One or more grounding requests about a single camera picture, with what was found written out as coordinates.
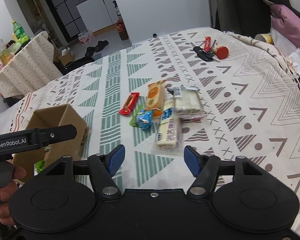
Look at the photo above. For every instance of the black bag on floor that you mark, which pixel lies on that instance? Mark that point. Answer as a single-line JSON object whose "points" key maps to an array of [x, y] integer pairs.
{"points": [[76, 64]]}

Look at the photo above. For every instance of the person left hand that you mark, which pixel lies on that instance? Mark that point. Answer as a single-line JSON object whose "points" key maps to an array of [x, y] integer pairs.
{"points": [[6, 193]]}

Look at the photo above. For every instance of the patterned white green bedspread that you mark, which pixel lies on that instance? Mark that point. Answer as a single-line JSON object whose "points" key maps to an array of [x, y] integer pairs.
{"points": [[221, 93]]}

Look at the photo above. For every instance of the red candy bar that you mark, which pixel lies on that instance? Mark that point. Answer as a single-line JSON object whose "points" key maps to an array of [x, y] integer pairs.
{"points": [[130, 104]]}

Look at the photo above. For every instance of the dotted cream tablecloth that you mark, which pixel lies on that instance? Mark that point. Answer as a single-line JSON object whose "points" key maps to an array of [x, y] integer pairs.
{"points": [[31, 69]]}

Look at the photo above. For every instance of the water bottle pack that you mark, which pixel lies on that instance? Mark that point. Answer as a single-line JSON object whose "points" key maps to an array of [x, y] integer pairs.
{"points": [[86, 36]]}

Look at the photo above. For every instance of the brown cardboard box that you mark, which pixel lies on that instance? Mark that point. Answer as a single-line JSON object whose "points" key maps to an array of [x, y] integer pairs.
{"points": [[49, 118]]}

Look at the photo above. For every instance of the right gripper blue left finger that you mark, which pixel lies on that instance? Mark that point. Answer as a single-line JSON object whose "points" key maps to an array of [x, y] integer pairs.
{"points": [[115, 159]]}

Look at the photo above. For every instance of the green round pastry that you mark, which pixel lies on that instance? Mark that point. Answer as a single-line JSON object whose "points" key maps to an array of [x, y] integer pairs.
{"points": [[39, 167]]}

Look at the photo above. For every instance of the orange cracker pack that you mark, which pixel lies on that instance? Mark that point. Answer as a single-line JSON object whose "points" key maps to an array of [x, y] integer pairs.
{"points": [[155, 98]]}

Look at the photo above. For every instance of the black shoe left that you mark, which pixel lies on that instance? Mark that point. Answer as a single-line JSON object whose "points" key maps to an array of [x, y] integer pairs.
{"points": [[90, 52]]}

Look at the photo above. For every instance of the green soda bottle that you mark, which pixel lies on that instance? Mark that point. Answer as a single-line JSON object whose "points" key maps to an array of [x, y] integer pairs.
{"points": [[19, 32]]}

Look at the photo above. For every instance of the purple white wafer pack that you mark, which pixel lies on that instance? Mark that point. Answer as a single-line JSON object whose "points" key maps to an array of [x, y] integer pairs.
{"points": [[168, 135]]}

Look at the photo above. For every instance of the clear white cake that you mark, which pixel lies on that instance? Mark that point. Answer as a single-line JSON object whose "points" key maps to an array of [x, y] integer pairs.
{"points": [[187, 102]]}

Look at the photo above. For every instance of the red base doll figurine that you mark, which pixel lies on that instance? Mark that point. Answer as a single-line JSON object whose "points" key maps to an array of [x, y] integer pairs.
{"points": [[221, 52]]}

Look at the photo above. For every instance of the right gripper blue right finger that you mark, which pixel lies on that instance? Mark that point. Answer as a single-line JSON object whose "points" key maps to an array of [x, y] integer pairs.
{"points": [[193, 160]]}

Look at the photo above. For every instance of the pink purple garment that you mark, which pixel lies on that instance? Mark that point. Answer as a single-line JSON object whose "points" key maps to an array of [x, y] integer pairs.
{"points": [[286, 22]]}

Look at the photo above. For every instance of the blue green snack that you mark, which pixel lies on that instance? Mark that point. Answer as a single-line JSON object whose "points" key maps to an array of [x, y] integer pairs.
{"points": [[142, 118]]}

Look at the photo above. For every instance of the red keychain tag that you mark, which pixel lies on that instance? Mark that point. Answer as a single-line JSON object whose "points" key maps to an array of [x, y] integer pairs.
{"points": [[207, 45]]}

